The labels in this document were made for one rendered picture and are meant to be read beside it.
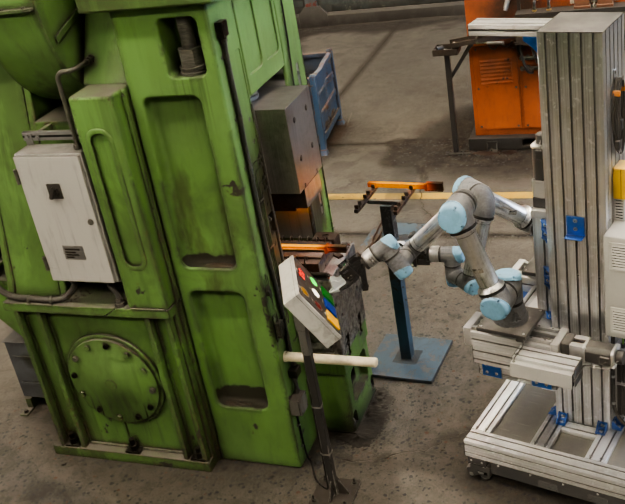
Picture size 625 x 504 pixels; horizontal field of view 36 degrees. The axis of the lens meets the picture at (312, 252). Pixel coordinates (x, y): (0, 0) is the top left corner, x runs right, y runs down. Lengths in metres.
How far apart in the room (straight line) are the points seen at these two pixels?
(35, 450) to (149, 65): 2.40
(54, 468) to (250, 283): 1.66
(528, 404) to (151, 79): 2.28
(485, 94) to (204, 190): 4.05
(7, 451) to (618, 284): 3.34
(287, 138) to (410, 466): 1.69
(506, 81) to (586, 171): 3.96
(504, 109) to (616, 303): 4.01
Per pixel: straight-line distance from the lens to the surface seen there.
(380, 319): 5.77
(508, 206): 4.38
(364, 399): 4.99
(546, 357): 4.03
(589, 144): 3.77
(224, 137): 3.92
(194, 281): 4.33
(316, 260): 4.44
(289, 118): 4.10
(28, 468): 5.35
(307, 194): 4.28
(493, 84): 7.76
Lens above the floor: 3.06
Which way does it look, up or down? 27 degrees down
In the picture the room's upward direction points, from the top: 10 degrees counter-clockwise
